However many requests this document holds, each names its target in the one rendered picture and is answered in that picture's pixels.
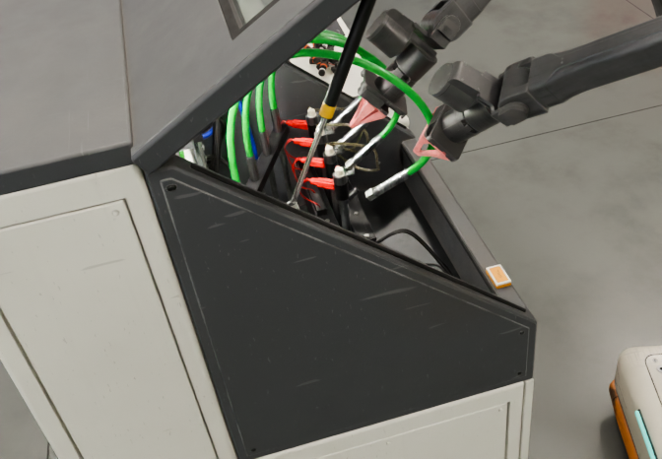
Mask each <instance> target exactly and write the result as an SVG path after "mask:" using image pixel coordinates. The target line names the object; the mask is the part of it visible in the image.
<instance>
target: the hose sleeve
mask: <svg viewBox="0 0 662 459"><path fill-rule="evenodd" d="M411 176H412V175H409V174H408V172H407V169H406V168H405V169H403V170H401V171H400V172H398V173H396V174H395V175H393V176H392V177H390V178H388V179H387V180H385V181H383V182H381V183H380V184H378V185H377V186H375V187H373V188H372V192H373V194H374V195H375V196H379V195H381V194H383V193H384V192H386V191H388V190H389V189H391V188H393V187H394V186H396V185H398V184H399V183H401V182H403V181H404V180H407V179H408V178H409V177H411Z"/></svg>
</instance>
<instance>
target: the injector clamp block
mask: <svg viewBox="0 0 662 459"><path fill-rule="evenodd" d="M309 168H310V171H311V173H312V175H313V178H319V177H318V175H317V173H316V170H315V168H314V166H311V165H310V166H309ZM318 190H319V192H320V194H321V197H322V199H323V202H324V204H325V206H326V209H327V214H326V215H322V216H317V214H316V212H315V209H314V207H313V204H312V202H310V201H311V199H310V197H309V194H308V192H307V189H303V188H302V189H301V190H300V192H301V194H302V195H303V196H304V197H306V198H307V199H308V200H310V201H308V200H306V199H304V198H303V199H304V202H305V205H306V207H307V210H308V212H309V213H310V214H311V215H313V216H316V217H318V218H320V219H323V220H325V221H327V222H329V223H332V224H334V225H336V226H339V224H338V222H337V219H336V217H335V215H334V211H333V210H332V208H331V205H330V203H329V201H328V198H327V196H326V194H325V191H324V189H323V188H322V187H318ZM348 205H349V208H350V213H349V214H350V221H351V229H352V232H354V233H356V234H358V235H360V236H363V237H365V238H367V239H370V240H372V241H377V239H376V235H375V233H374V231H373V229H372V227H371V225H370V223H369V221H368V219H367V217H366V215H365V213H364V209H363V207H362V205H361V203H360V201H359V199H358V197H357V195H356V196H355V197H354V198H353V199H352V200H351V201H350V202H349V203H348Z"/></svg>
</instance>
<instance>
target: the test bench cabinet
mask: <svg viewBox="0 0 662 459"><path fill-rule="evenodd" d="M533 386H534V379H533V378H531V379H528V380H525V381H521V382H518V383H514V384H511V385H507V386H504V387H500V388H498V389H494V390H491V391H488V392H484V393H481V394H477V395H474V396H470V397H467V398H463V399H460V400H457V401H453V402H450V403H446V404H443V405H439V406H436V407H432V408H429V409H425V410H422V411H419V412H416V413H413V414H409V415H406V416H402V417H399V418H395V419H392V420H388V421H385V422H382V423H378V424H375V425H371V426H365V427H362V428H358V429H355V430H351V431H348V432H345V433H341V434H338V435H334V436H331V437H327V438H324V439H320V440H317V441H314V442H310V443H308V444H304V445H301V446H297V447H294V448H290V449H287V450H283V451H280V452H277V453H273V454H270V455H266V456H263V457H259V458H256V459H528V447H529V435H530V424H531V411H532V399H533Z"/></svg>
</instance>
